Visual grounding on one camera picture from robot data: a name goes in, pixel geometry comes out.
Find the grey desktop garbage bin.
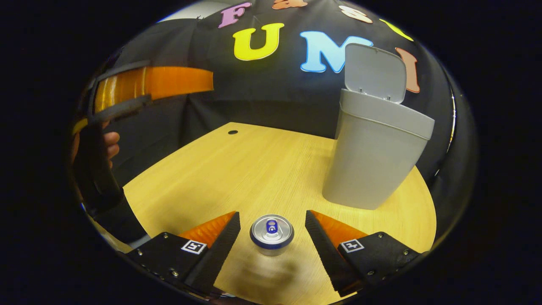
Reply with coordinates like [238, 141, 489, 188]
[322, 42, 435, 211]

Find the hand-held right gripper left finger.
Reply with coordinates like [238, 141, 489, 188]
[125, 211, 242, 297]

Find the wooden desktop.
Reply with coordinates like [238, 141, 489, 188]
[87, 122, 437, 305]

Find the blue pop can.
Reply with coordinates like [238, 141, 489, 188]
[249, 214, 295, 257]

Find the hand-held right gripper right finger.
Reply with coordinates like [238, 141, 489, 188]
[305, 210, 424, 297]

